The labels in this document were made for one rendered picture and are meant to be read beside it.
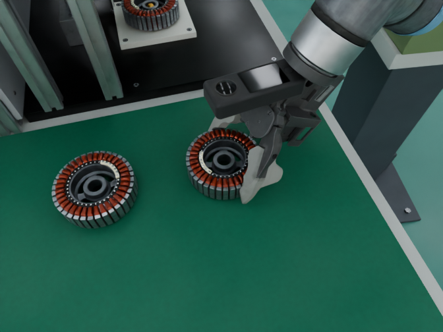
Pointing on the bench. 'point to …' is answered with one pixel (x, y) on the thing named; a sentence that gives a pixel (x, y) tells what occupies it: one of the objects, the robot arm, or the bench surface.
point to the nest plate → (179, 27)
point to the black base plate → (148, 56)
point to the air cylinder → (68, 26)
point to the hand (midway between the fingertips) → (221, 166)
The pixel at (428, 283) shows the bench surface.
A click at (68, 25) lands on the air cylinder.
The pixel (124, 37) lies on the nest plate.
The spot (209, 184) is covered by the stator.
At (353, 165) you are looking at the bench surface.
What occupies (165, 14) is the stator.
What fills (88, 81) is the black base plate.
